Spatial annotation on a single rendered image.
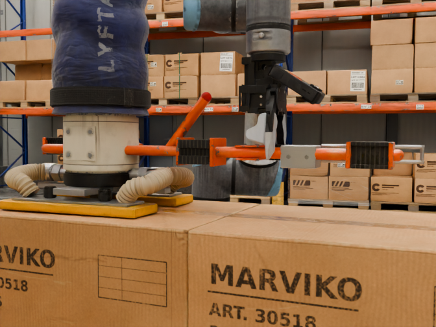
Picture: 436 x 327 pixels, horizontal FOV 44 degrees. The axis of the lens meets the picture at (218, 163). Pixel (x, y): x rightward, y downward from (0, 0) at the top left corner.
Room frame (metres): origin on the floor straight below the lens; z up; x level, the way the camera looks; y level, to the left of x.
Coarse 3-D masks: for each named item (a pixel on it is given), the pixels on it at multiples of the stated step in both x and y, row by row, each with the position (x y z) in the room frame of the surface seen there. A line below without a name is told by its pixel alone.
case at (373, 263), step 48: (192, 240) 0.92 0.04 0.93; (240, 240) 0.88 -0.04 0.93; (288, 240) 0.85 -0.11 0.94; (336, 240) 0.84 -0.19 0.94; (384, 240) 0.84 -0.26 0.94; (432, 240) 0.84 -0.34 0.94; (192, 288) 0.92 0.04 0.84; (240, 288) 0.88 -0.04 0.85; (288, 288) 0.85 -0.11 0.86; (336, 288) 0.82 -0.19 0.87; (384, 288) 0.79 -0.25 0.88; (432, 288) 0.77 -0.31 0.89
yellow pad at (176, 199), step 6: (114, 192) 1.29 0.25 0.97; (180, 192) 1.30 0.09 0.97; (114, 198) 1.27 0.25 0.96; (138, 198) 1.25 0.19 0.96; (144, 198) 1.24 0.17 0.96; (150, 198) 1.24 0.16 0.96; (156, 198) 1.23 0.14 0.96; (162, 198) 1.23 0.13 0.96; (168, 198) 1.22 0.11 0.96; (174, 198) 1.22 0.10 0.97; (180, 198) 1.24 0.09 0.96; (186, 198) 1.27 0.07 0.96; (192, 198) 1.30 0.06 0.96; (162, 204) 1.23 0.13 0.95; (168, 204) 1.22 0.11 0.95; (174, 204) 1.22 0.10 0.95; (180, 204) 1.24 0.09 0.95
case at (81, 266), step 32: (0, 224) 1.10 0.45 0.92; (32, 224) 1.07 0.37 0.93; (64, 224) 1.03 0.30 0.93; (96, 224) 1.01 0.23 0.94; (128, 224) 0.98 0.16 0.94; (160, 224) 0.98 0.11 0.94; (192, 224) 0.98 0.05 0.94; (0, 256) 1.10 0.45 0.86; (32, 256) 1.07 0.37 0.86; (64, 256) 1.04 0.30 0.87; (96, 256) 1.01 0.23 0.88; (128, 256) 0.98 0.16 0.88; (160, 256) 0.95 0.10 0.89; (0, 288) 1.10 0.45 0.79; (32, 288) 1.07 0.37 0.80; (64, 288) 1.04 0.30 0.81; (96, 288) 1.01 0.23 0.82; (128, 288) 0.98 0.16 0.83; (160, 288) 0.95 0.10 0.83; (0, 320) 1.10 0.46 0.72; (32, 320) 1.07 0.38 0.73; (64, 320) 1.04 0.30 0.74; (96, 320) 1.01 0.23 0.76; (128, 320) 0.98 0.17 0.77; (160, 320) 0.95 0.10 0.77
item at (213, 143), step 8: (176, 144) 1.12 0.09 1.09; (184, 144) 1.10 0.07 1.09; (192, 144) 1.10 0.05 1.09; (200, 144) 1.09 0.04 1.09; (208, 144) 1.09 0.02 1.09; (216, 144) 1.11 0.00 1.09; (224, 144) 1.16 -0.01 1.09; (176, 152) 1.12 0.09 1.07; (184, 152) 1.11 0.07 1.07; (192, 152) 1.11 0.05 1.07; (200, 152) 1.10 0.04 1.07; (208, 152) 1.09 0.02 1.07; (176, 160) 1.12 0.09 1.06; (184, 160) 1.10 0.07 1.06; (192, 160) 1.10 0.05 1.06; (200, 160) 1.09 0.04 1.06; (208, 160) 1.09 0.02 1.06; (216, 160) 1.11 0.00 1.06; (224, 160) 1.16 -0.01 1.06
